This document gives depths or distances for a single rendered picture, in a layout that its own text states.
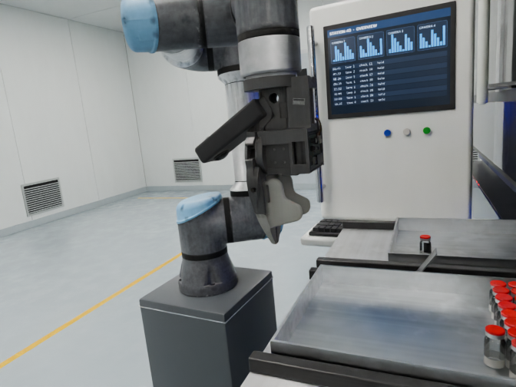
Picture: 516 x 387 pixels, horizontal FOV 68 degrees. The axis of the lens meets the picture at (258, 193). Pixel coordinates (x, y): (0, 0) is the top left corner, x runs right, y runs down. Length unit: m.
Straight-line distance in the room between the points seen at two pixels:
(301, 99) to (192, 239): 0.55
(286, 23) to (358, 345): 0.42
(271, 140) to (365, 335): 0.31
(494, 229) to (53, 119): 6.05
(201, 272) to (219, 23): 0.58
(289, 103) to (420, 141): 0.93
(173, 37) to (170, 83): 6.68
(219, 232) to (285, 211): 0.45
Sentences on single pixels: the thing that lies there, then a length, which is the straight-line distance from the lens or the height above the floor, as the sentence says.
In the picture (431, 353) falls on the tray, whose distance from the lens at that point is 0.57.
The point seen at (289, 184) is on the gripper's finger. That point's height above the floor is 1.11.
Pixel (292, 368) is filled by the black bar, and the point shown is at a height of 0.90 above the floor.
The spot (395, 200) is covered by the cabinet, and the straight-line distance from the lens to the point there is 1.39.
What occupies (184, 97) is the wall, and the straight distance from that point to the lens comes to 7.08.
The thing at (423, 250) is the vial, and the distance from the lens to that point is 0.86.
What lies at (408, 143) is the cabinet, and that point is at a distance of 1.36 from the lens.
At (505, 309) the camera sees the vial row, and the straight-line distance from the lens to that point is 0.60.
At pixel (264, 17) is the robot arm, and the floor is 1.30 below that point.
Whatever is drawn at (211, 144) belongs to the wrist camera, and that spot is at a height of 1.17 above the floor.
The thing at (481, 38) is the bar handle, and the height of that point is 1.34.
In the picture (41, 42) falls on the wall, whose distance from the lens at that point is 6.64.
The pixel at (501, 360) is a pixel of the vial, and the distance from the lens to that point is 0.56.
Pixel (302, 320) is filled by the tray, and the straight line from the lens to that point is 0.63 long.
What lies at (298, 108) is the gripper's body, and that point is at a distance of 0.46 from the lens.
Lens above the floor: 1.19
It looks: 11 degrees down
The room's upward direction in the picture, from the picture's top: 5 degrees counter-clockwise
